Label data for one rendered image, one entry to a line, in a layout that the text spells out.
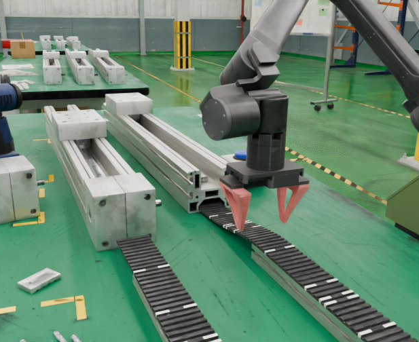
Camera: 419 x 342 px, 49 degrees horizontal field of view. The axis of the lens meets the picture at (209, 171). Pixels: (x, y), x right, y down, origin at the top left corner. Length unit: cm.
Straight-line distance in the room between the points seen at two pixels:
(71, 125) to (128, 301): 58
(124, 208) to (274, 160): 25
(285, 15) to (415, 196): 39
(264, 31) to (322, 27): 566
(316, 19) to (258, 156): 583
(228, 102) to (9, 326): 39
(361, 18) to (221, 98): 48
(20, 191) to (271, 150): 47
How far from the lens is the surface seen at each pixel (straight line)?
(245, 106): 62
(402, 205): 92
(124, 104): 140
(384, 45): 102
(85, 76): 275
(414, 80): 100
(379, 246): 83
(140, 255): 68
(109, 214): 75
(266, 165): 67
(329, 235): 84
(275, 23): 80
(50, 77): 279
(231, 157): 105
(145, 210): 76
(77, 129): 113
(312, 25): 651
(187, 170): 88
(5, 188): 90
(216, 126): 62
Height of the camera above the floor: 114
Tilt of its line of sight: 18 degrees down
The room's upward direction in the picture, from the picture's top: 1 degrees clockwise
